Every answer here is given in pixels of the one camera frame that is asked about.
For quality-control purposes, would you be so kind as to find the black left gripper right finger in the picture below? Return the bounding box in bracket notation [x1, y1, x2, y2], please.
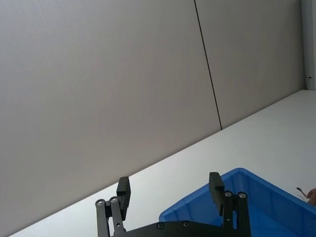
[208, 172, 251, 237]

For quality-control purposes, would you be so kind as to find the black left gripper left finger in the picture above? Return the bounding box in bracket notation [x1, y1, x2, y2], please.
[95, 176, 132, 237]

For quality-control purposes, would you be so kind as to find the person's hand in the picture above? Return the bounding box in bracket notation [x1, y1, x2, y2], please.
[307, 187, 316, 205]

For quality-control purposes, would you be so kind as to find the blue plastic bin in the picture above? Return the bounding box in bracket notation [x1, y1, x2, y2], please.
[158, 167, 316, 237]

